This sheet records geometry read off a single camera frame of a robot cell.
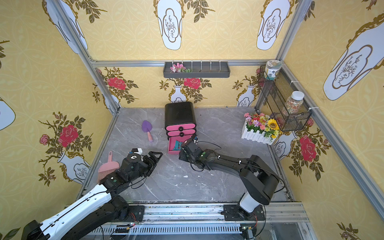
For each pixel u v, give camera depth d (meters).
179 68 0.88
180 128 0.90
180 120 0.89
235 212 0.73
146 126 1.10
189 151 0.66
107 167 0.91
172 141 0.99
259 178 0.44
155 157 0.70
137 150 0.75
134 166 0.59
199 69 0.92
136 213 0.73
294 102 0.65
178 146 0.97
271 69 0.84
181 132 0.94
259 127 0.90
